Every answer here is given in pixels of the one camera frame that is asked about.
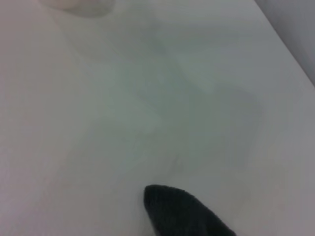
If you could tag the dark blue rag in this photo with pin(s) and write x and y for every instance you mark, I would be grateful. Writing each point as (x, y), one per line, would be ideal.
(179, 214)

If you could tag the white paper cup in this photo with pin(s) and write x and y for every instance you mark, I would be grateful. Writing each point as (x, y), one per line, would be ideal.
(81, 7)

